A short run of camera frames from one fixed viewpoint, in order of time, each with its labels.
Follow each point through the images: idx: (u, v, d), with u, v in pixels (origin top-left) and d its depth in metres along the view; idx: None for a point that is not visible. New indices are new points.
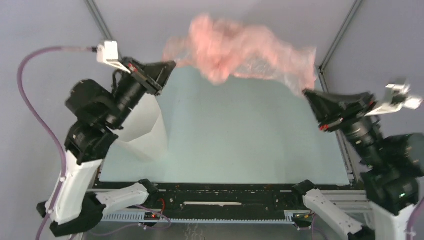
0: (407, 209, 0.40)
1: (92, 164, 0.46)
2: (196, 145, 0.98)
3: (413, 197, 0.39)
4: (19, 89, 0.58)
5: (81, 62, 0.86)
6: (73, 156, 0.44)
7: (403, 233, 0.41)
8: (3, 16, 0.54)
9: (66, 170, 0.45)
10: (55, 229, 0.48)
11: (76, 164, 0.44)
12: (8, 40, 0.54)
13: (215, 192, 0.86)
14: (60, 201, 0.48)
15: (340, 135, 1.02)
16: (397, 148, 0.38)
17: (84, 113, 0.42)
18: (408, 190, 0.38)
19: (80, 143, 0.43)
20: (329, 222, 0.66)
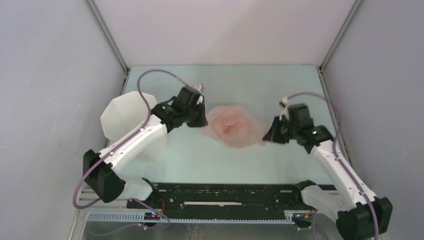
0: (326, 141, 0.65)
1: (158, 132, 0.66)
2: (196, 145, 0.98)
3: (325, 135, 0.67)
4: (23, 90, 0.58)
5: (82, 62, 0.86)
6: (158, 120, 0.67)
7: (335, 162, 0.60)
8: (11, 18, 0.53)
9: (148, 123, 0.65)
10: (106, 173, 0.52)
11: (159, 122, 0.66)
12: (12, 41, 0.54)
13: (215, 192, 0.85)
14: (125, 148, 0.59)
15: (340, 135, 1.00)
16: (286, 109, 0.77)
17: (183, 98, 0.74)
18: (317, 130, 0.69)
19: (165, 114, 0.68)
20: (325, 210, 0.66)
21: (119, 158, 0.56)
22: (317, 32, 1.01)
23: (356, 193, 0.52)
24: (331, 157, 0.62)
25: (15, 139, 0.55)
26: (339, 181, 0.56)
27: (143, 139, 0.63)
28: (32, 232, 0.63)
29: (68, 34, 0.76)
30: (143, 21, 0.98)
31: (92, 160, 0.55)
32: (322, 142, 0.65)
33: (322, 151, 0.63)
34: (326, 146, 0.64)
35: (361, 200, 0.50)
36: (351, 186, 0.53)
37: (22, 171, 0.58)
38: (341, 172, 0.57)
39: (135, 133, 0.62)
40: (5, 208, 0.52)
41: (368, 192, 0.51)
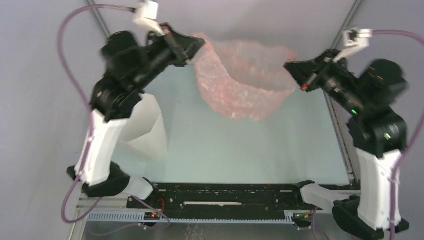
0: (393, 153, 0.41)
1: (118, 124, 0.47)
2: (195, 145, 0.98)
3: (401, 140, 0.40)
4: (23, 90, 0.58)
5: (82, 62, 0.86)
6: (100, 114, 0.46)
7: (387, 183, 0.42)
8: (12, 19, 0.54)
9: (95, 125, 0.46)
10: (88, 191, 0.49)
11: (104, 122, 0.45)
12: (13, 42, 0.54)
13: (215, 192, 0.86)
14: (91, 161, 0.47)
15: (340, 135, 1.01)
16: (379, 81, 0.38)
17: (115, 67, 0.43)
18: (394, 131, 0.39)
19: (104, 101, 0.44)
20: (324, 204, 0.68)
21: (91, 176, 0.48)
22: (316, 32, 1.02)
23: (383, 220, 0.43)
24: (385, 175, 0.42)
25: (15, 139, 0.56)
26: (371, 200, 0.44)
27: (107, 143, 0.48)
28: (32, 232, 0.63)
29: (68, 35, 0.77)
30: (143, 21, 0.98)
31: (73, 177, 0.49)
32: (387, 154, 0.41)
33: (377, 168, 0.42)
34: (390, 160, 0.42)
35: (384, 225, 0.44)
36: (383, 211, 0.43)
37: (22, 171, 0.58)
38: (385, 195, 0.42)
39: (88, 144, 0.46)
40: (5, 207, 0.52)
41: (396, 219, 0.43)
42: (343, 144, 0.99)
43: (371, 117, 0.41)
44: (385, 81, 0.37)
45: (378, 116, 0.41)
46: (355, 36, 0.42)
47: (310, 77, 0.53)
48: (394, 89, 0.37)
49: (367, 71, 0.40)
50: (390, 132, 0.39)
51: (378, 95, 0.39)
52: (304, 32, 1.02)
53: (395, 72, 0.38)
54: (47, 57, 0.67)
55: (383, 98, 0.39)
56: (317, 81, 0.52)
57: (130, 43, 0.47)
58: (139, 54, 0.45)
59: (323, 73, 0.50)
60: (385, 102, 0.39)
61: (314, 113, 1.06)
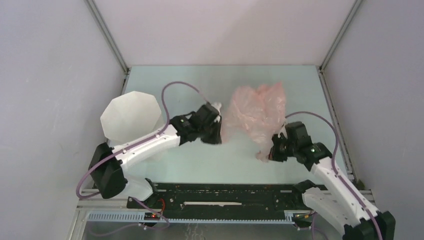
0: (326, 158, 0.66)
1: (167, 142, 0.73)
2: (195, 146, 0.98)
3: (325, 153, 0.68)
4: (23, 89, 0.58)
5: (82, 62, 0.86)
6: (173, 131, 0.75)
7: (336, 178, 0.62)
8: (12, 18, 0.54)
9: (165, 131, 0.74)
10: (114, 169, 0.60)
11: (175, 134, 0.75)
12: (12, 41, 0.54)
13: (215, 192, 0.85)
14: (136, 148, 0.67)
15: (340, 135, 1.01)
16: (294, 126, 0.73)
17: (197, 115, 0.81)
18: (316, 148, 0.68)
19: (180, 127, 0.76)
20: (329, 217, 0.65)
21: (130, 157, 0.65)
22: (317, 32, 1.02)
23: (359, 209, 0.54)
24: (331, 174, 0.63)
25: (15, 138, 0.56)
26: (341, 196, 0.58)
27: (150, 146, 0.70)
28: (32, 232, 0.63)
29: (68, 35, 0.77)
30: (143, 21, 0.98)
31: (103, 153, 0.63)
32: (324, 160, 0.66)
33: (322, 169, 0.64)
34: (327, 164, 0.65)
35: (364, 215, 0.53)
36: (354, 202, 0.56)
37: (22, 171, 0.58)
38: (343, 187, 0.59)
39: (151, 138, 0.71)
40: (5, 207, 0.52)
41: (370, 207, 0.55)
42: (343, 143, 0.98)
43: (302, 147, 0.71)
44: (292, 126, 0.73)
45: (305, 145, 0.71)
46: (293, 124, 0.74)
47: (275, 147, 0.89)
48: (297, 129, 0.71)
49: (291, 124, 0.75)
50: (314, 148, 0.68)
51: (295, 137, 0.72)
52: (305, 32, 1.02)
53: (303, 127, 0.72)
54: (47, 57, 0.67)
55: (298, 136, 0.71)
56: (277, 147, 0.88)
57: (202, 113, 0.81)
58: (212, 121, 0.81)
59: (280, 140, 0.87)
60: (303, 138, 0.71)
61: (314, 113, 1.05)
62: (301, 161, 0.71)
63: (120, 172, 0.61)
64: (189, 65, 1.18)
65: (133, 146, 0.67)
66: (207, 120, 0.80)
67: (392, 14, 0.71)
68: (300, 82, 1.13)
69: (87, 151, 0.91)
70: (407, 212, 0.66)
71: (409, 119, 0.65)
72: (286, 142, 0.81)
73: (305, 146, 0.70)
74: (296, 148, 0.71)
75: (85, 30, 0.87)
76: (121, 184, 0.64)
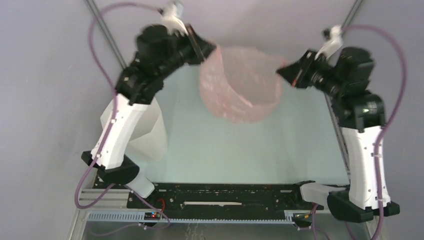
0: (374, 128, 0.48)
1: (140, 108, 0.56)
2: (195, 145, 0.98)
3: (379, 115, 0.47)
4: (23, 90, 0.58)
5: (82, 62, 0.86)
6: (125, 98, 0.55)
7: (370, 157, 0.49)
8: (12, 18, 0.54)
9: (118, 109, 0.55)
10: (102, 175, 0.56)
11: (127, 104, 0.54)
12: (14, 42, 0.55)
13: (215, 192, 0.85)
14: (109, 144, 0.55)
15: (340, 135, 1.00)
16: (350, 59, 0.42)
17: (145, 51, 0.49)
18: (372, 107, 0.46)
19: (131, 86, 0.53)
20: (322, 198, 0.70)
21: (106, 158, 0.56)
22: (317, 33, 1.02)
23: (372, 198, 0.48)
24: (367, 150, 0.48)
25: (16, 138, 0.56)
26: (361, 177, 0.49)
27: (122, 130, 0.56)
28: (32, 232, 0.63)
29: (69, 36, 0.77)
30: (143, 21, 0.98)
31: (88, 161, 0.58)
32: (367, 128, 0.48)
33: (360, 143, 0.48)
34: (371, 136, 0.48)
35: (373, 205, 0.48)
36: (371, 188, 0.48)
37: (23, 170, 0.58)
38: (369, 169, 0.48)
39: (109, 128, 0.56)
40: (5, 206, 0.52)
41: (385, 199, 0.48)
42: (343, 144, 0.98)
43: (349, 95, 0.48)
44: (353, 58, 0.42)
45: (356, 96, 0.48)
46: (329, 34, 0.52)
47: (297, 74, 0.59)
48: (362, 66, 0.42)
49: (341, 55, 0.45)
50: (369, 108, 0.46)
51: (349, 73, 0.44)
52: (306, 33, 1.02)
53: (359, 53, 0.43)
54: (48, 57, 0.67)
55: (357, 75, 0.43)
56: (302, 77, 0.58)
57: (158, 33, 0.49)
58: (167, 45, 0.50)
59: (307, 70, 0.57)
60: (359, 83, 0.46)
61: (314, 113, 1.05)
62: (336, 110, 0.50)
63: (110, 173, 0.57)
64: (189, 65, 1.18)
65: (103, 144, 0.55)
66: (153, 54, 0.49)
67: None
68: None
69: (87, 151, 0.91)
70: None
71: None
72: (326, 72, 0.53)
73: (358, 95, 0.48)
74: (339, 91, 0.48)
75: (85, 30, 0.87)
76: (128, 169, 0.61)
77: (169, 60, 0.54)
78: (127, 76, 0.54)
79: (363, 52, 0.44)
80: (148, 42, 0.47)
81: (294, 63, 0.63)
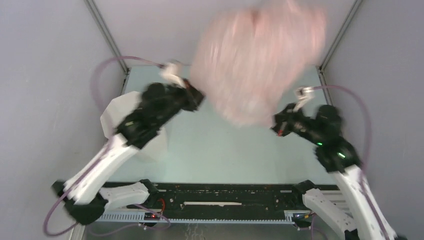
0: (354, 169, 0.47)
1: (119, 161, 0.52)
2: (195, 145, 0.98)
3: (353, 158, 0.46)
4: (24, 90, 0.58)
5: (82, 62, 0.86)
6: (122, 139, 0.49)
7: (361, 195, 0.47)
8: (12, 18, 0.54)
9: (112, 145, 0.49)
10: (71, 208, 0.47)
11: (124, 144, 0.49)
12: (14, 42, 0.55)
13: (215, 192, 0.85)
14: (89, 178, 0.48)
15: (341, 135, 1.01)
16: (324, 119, 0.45)
17: (145, 105, 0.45)
18: (346, 154, 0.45)
19: (131, 131, 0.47)
20: (330, 223, 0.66)
21: (84, 191, 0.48)
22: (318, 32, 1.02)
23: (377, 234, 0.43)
24: (356, 189, 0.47)
25: (16, 138, 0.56)
26: (360, 214, 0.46)
27: (107, 167, 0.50)
28: (32, 232, 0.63)
29: (69, 36, 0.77)
30: (143, 22, 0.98)
31: (59, 192, 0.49)
32: (350, 170, 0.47)
33: (345, 181, 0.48)
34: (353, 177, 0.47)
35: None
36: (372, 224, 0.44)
37: (22, 171, 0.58)
38: (365, 206, 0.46)
39: (96, 163, 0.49)
40: (5, 206, 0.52)
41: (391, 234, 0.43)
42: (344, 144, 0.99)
43: (327, 148, 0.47)
44: (326, 118, 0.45)
45: (332, 144, 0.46)
46: (302, 92, 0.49)
47: (282, 125, 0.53)
48: (348, 149, 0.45)
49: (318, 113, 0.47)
50: (344, 152, 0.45)
51: (326, 128, 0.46)
52: None
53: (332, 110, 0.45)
54: (48, 58, 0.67)
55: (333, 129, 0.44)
56: (287, 127, 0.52)
57: (160, 89, 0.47)
58: (185, 96, 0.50)
59: (289, 120, 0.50)
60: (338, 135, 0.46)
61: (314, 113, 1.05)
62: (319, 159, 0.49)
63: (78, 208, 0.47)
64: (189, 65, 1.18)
65: (85, 174, 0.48)
66: (159, 105, 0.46)
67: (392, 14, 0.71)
68: (301, 82, 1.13)
69: (87, 151, 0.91)
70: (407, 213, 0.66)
71: (409, 119, 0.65)
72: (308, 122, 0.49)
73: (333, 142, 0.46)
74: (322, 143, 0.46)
75: (85, 31, 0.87)
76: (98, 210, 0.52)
77: (172, 106, 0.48)
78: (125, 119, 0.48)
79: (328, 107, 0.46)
80: (151, 99, 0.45)
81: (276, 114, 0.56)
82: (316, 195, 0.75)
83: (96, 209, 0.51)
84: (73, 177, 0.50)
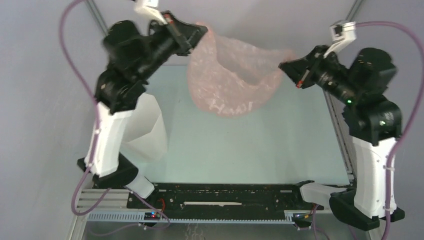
0: (386, 140, 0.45)
1: (108, 168, 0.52)
2: (195, 146, 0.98)
3: (395, 125, 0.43)
4: (24, 89, 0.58)
5: (82, 62, 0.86)
6: (105, 107, 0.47)
7: (382, 169, 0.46)
8: (12, 16, 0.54)
9: (101, 117, 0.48)
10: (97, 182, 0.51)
11: (109, 113, 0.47)
12: (15, 41, 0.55)
13: (215, 192, 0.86)
14: (98, 153, 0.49)
15: (340, 135, 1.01)
16: (369, 66, 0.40)
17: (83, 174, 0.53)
18: (388, 118, 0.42)
19: (108, 93, 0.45)
20: (324, 200, 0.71)
21: (101, 166, 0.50)
22: (317, 32, 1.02)
23: (379, 208, 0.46)
24: (381, 162, 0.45)
25: (15, 139, 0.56)
26: (367, 182, 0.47)
27: (111, 136, 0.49)
28: (32, 233, 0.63)
29: (68, 35, 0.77)
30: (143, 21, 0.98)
31: (85, 169, 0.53)
32: (382, 141, 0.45)
33: (373, 155, 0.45)
34: (384, 147, 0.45)
35: (380, 214, 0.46)
36: (379, 200, 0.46)
37: (22, 171, 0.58)
38: (381, 179, 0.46)
39: (96, 138, 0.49)
40: (5, 207, 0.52)
41: (391, 208, 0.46)
42: (343, 144, 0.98)
43: (364, 106, 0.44)
44: (372, 66, 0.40)
45: (372, 105, 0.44)
46: (340, 30, 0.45)
47: (304, 74, 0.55)
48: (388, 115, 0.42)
49: (358, 57, 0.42)
50: (385, 119, 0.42)
51: (367, 81, 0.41)
52: (306, 32, 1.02)
53: (385, 62, 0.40)
54: (48, 57, 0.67)
55: (371, 84, 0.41)
56: (310, 77, 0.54)
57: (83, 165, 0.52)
58: (142, 46, 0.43)
59: (314, 70, 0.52)
60: (376, 90, 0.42)
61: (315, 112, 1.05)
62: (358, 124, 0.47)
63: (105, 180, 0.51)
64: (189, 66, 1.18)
65: (93, 154, 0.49)
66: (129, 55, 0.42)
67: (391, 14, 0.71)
68: None
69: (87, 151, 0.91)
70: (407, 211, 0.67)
71: None
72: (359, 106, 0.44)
73: (374, 103, 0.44)
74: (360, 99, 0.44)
75: (86, 30, 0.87)
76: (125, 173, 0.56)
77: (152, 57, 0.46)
78: (103, 82, 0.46)
79: (383, 57, 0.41)
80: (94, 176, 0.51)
81: (303, 59, 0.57)
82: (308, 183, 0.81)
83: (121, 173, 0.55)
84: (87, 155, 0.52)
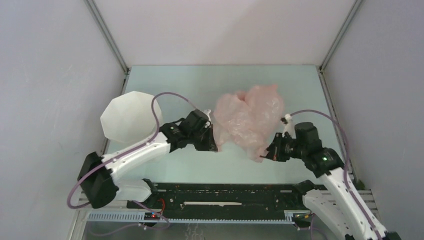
0: (337, 170, 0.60)
1: (116, 173, 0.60)
2: (195, 146, 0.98)
3: (338, 162, 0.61)
4: (23, 90, 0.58)
5: (82, 62, 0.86)
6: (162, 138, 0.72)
7: (347, 193, 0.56)
8: (11, 18, 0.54)
9: (155, 139, 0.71)
10: (104, 178, 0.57)
11: (165, 140, 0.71)
12: (14, 43, 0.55)
13: (215, 192, 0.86)
14: (128, 157, 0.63)
15: (340, 136, 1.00)
16: (300, 129, 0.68)
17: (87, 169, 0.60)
18: (330, 158, 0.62)
19: (172, 133, 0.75)
20: (329, 223, 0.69)
21: (121, 166, 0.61)
22: (317, 33, 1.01)
23: (367, 229, 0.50)
24: (342, 187, 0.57)
25: (15, 139, 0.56)
26: (349, 212, 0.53)
27: (146, 153, 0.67)
28: (32, 233, 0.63)
29: (68, 36, 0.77)
30: (143, 22, 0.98)
31: (94, 163, 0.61)
32: (334, 170, 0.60)
33: (331, 182, 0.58)
34: (338, 175, 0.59)
35: (373, 236, 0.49)
36: (363, 222, 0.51)
37: (22, 171, 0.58)
38: (355, 206, 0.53)
39: (140, 146, 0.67)
40: (5, 207, 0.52)
41: (379, 227, 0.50)
42: (343, 144, 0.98)
43: (311, 151, 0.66)
44: (302, 128, 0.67)
45: (316, 151, 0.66)
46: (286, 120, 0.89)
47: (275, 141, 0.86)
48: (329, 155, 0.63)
49: (296, 126, 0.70)
50: (327, 157, 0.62)
51: (306, 138, 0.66)
52: (306, 33, 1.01)
53: (311, 126, 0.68)
54: (48, 57, 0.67)
55: (309, 139, 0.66)
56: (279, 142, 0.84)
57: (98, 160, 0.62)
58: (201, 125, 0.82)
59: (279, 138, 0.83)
60: (315, 143, 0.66)
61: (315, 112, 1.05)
62: (309, 167, 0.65)
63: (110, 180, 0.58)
64: (189, 65, 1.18)
65: (123, 154, 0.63)
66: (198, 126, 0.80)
67: (393, 14, 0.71)
68: (300, 82, 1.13)
69: (87, 151, 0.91)
70: (408, 212, 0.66)
71: (409, 119, 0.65)
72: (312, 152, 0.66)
73: (317, 153, 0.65)
74: (306, 152, 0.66)
75: (85, 30, 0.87)
76: (111, 194, 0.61)
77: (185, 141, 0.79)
78: (172, 126, 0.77)
79: (308, 123, 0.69)
80: (104, 172, 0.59)
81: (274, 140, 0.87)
82: (313, 193, 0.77)
83: (114, 190, 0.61)
84: (111, 154, 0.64)
